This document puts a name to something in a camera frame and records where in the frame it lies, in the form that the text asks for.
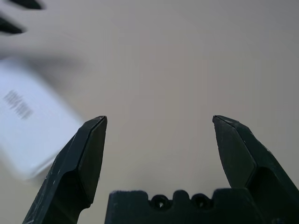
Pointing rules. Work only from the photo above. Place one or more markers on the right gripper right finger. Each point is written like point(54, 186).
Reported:
point(238, 151)

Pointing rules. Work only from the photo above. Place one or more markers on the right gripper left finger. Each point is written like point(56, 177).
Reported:
point(77, 163)

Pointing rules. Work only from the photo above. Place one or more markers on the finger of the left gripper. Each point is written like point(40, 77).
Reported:
point(10, 26)
point(25, 3)

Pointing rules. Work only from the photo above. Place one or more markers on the white pencil case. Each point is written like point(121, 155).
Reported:
point(35, 121)

